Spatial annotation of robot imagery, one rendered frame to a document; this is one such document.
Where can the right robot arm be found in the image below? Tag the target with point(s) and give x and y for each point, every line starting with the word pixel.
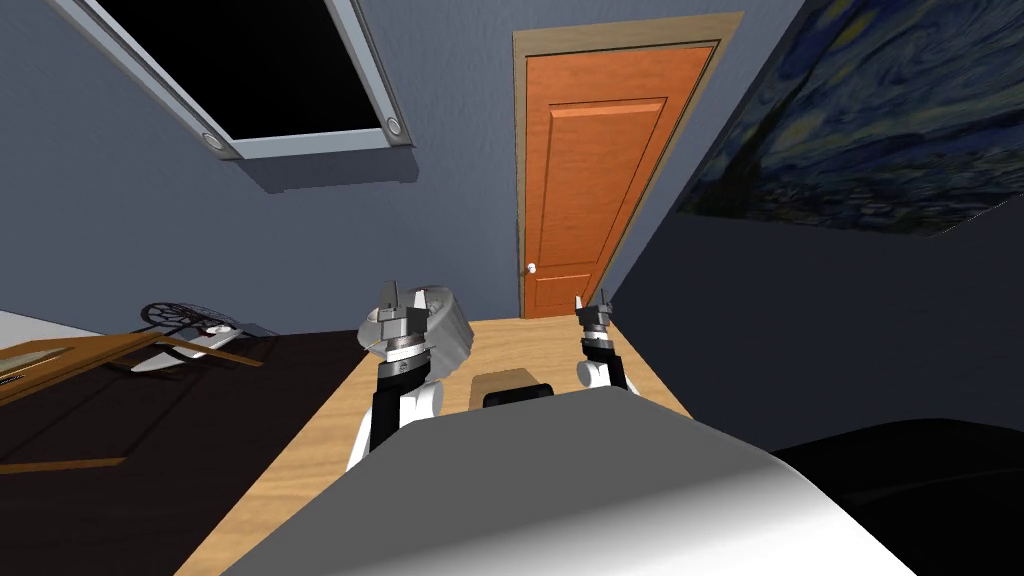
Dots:
pixel 610 370

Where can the brown wooden table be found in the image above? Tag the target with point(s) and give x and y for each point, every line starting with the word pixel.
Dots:
pixel 76 352

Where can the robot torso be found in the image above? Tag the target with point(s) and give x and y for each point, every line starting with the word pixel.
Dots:
pixel 560 496

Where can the blue swirling night sky painting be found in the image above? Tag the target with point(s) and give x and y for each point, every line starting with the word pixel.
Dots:
pixel 864 120

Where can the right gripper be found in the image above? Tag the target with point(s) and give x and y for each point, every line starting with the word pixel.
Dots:
pixel 596 316

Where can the orange panelled door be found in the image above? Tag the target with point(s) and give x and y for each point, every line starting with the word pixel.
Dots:
pixel 596 176

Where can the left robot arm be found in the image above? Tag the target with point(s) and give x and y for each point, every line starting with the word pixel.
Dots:
pixel 390 408

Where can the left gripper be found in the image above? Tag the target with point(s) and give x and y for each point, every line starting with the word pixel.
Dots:
pixel 398 326

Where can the grey framed dark window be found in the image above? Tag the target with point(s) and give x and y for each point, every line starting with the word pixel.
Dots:
pixel 240 64

